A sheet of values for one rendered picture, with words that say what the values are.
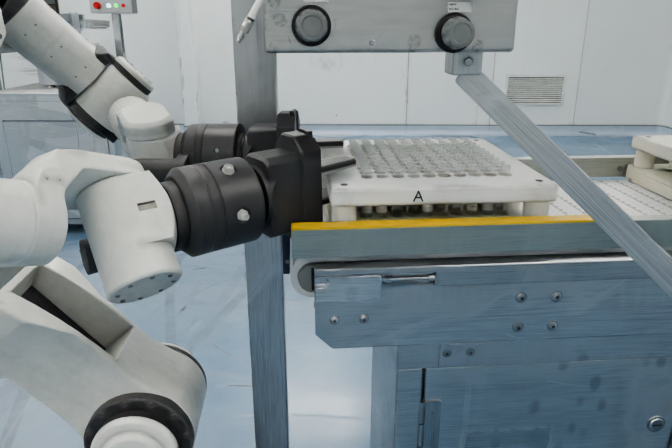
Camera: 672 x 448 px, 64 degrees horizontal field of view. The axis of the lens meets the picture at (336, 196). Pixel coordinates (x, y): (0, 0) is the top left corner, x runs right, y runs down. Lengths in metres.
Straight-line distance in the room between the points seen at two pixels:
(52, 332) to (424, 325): 0.45
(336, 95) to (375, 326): 5.01
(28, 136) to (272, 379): 2.40
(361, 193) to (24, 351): 0.47
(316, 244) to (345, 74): 5.01
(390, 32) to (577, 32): 5.49
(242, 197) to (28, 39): 0.56
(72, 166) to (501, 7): 0.38
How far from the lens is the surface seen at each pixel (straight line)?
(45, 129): 3.12
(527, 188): 0.61
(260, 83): 0.81
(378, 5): 0.49
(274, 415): 1.04
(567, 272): 0.64
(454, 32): 0.48
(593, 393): 0.82
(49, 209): 0.45
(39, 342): 0.79
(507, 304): 0.64
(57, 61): 0.99
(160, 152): 0.75
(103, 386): 0.81
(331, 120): 5.60
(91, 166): 0.50
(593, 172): 0.94
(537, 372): 0.77
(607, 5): 6.06
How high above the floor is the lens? 1.09
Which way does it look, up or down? 18 degrees down
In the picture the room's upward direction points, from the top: straight up
